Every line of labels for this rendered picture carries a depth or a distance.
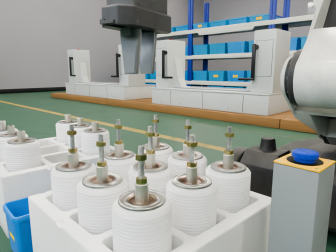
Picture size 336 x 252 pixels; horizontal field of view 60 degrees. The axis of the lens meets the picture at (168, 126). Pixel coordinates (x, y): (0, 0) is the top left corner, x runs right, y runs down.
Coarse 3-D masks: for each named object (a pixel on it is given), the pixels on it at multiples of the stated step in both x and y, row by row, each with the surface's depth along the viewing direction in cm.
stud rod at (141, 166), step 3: (138, 147) 44; (141, 147) 44; (138, 150) 45; (141, 150) 44; (138, 153) 45; (141, 153) 45; (138, 162) 45; (141, 162) 45; (138, 165) 45; (141, 165) 45; (138, 168) 45; (141, 168) 45; (138, 171) 45; (141, 171) 45; (138, 174) 45; (141, 174) 45; (138, 177) 46; (141, 177) 45
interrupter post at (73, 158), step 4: (68, 152) 63; (76, 152) 63; (68, 156) 62; (72, 156) 62; (76, 156) 62; (68, 160) 62; (72, 160) 62; (76, 160) 62; (68, 164) 62; (72, 164) 62; (76, 164) 62
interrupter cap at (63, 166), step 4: (80, 160) 66; (84, 160) 66; (56, 164) 63; (60, 164) 63; (64, 164) 64; (80, 164) 64; (84, 164) 64; (88, 164) 63; (56, 168) 61; (60, 168) 61; (64, 168) 61; (68, 168) 61; (72, 168) 61; (76, 168) 61; (80, 168) 60; (84, 168) 61
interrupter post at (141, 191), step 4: (136, 184) 45; (140, 184) 45; (144, 184) 45; (136, 188) 45; (140, 188) 45; (144, 188) 45; (136, 192) 45; (140, 192) 45; (144, 192) 45; (136, 196) 45; (140, 196) 45; (144, 196) 45; (148, 196) 46; (136, 200) 46; (140, 200) 45; (144, 200) 45
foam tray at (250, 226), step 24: (48, 192) 67; (48, 216) 56; (72, 216) 57; (216, 216) 58; (240, 216) 56; (264, 216) 61; (48, 240) 58; (72, 240) 49; (96, 240) 48; (192, 240) 48; (216, 240) 49; (240, 240) 55; (264, 240) 62
